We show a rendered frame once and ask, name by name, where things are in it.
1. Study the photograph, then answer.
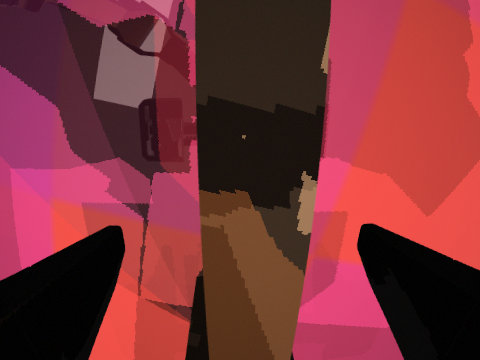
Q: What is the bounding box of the long brown wooden rail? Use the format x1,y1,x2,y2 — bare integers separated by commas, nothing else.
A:
195,0,332,360

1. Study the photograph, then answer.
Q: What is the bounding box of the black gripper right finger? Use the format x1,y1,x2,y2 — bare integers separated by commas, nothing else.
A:
356,223,480,360

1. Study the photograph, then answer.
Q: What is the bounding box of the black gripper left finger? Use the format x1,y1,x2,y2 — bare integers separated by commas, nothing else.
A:
0,225,125,360

